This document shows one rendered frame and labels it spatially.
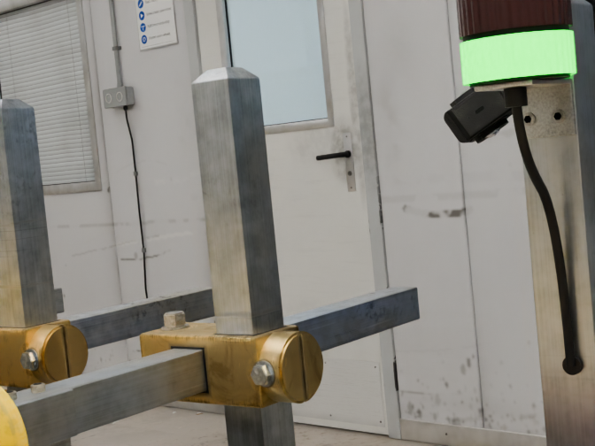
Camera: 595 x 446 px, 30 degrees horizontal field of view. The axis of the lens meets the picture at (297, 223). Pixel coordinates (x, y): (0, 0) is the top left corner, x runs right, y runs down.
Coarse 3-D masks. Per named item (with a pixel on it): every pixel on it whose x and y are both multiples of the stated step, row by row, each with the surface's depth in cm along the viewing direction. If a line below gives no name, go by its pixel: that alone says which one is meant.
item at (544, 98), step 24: (504, 96) 59; (528, 96) 62; (552, 96) 61; (528, 120) 62; (552, 120) 62; (528, 144) 59; (528, 168) 60; (552, 216) 61; (552, 240) 61; (576, 360) 62
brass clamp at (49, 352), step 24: (0, 336) 94; (24, 336) 92; (48, 336) 91; (72, 336) 93; (0, 360) 94; (24, 360) 91; (48, 360) 91; (72, 360) 93; (0, 384) 94; (24, 384) 92
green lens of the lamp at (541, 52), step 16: (528, 32) 56; (544, 32) 57; (560, 32) 57; (464, 48) 59; (480, 48) 58; (496, 48) 57; (512, 48) 57; (528, 48) 57; (544, 48) 57; (560, 48) 57; (464, 64) 59; (480, 64) 58; (496, 64) 57; (512, 64) 57; (528, 64) 57; (544, 64) 57; (560, 64) 57; (464, 80) 59; (480, 80) 58
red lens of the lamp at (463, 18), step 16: (464, 0) 58; (480, 0) 57; (496, 0) 57; (512, 0) 56; (528, 0) 56; (544, 0) 57; (560, 0) 57; (464, 16) 58; (480, 16) 57; (496, 16) 57; (512, 16) 56; (528, 16) 56; (544, 16) 57; (560, 16) 57; (464, 32) 59; (480, 32) 57
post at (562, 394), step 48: (576, 0) 62; (576, 48) 61; (576, 96) 61; (576, 144) 61; (528, 192) 63; (576, 192) 61; (576, 240) 62; (576, 288) 62; (576, 336) 62; (576, 384) 63; (576, 432) 63
